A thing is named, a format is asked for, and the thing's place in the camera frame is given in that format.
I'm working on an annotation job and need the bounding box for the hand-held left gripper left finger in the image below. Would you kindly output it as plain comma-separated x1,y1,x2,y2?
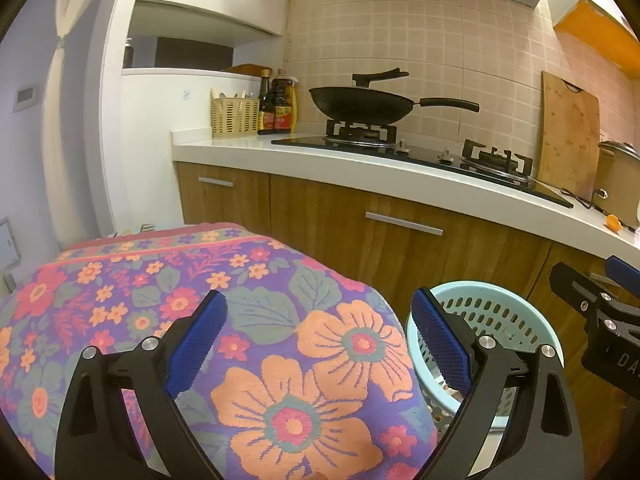
54,289,228,480

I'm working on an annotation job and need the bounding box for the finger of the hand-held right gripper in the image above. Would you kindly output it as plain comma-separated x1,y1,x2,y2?
604,255,640,295
549,261,609,320

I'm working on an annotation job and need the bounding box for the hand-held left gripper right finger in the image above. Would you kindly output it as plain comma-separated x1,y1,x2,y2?
410,287,586,480

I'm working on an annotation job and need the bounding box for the light blue perforated basket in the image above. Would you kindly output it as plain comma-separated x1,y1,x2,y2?
405,281,565,436

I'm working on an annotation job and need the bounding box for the beige rice cooker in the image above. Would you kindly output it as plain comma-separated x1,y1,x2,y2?
592,140,640,226

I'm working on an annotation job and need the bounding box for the floral purple tablecloth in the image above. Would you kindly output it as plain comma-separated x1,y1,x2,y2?
0,222,441,480

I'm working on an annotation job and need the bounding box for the wooden cutting board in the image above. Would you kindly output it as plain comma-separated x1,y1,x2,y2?
537,71,601,200

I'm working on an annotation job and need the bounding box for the black burner grate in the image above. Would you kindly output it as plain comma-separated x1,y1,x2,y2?
461,139,533,181
322,119,398,148

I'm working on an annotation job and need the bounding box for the black gas hob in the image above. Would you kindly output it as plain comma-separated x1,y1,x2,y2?
271,132,574,209

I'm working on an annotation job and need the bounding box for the white kitchen countertop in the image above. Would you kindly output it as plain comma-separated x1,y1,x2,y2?
170,127,640,261

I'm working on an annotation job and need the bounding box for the yellow plastic utensil basket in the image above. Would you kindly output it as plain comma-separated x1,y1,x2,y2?
211,87,261,139

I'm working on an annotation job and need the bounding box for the slim dark sauce bottle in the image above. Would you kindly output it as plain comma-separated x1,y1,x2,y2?
258,69,276,136

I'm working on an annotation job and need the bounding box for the large cooking oil bottle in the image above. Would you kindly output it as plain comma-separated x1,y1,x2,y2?
272,68,299,134

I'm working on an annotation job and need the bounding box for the black wok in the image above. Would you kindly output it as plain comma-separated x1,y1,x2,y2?
308,86,481,126

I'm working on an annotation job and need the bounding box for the white curtain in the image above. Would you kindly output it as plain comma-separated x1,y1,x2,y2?
40,0,101,251

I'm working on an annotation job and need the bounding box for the brown wooden board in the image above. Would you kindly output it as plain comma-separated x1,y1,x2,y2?
220,62,273,77

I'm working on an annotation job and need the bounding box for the black power cable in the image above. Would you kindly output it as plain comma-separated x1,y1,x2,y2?
560,187,640,233

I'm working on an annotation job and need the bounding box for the white wall box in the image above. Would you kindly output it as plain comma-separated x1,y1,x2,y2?
0,217,21,268

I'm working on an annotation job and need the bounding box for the orange wall cabinet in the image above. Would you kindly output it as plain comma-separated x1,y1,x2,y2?
552,0,640,76

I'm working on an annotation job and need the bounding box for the black utensil handle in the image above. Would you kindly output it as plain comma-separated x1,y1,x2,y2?
352,67,410,87

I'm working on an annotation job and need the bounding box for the white wall control panel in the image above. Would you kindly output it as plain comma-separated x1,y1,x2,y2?
12,84,40,112

